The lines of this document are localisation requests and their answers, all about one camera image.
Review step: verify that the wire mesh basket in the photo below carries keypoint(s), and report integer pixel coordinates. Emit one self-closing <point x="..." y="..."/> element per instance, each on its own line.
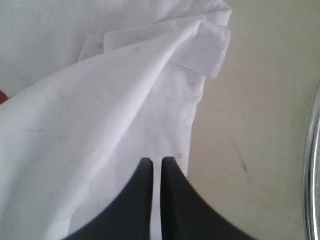
<point x="311" y="173"/>

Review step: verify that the white t-shirt red print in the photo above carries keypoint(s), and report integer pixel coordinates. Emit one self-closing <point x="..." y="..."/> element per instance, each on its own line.
<point x="94" y="86"/>

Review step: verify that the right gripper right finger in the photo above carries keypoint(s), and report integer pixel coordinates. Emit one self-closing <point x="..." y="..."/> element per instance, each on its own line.
<point x="184" y="214"/>

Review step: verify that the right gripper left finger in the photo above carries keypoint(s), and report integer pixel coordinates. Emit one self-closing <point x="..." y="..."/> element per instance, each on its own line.
<point x="128" y="217"/>

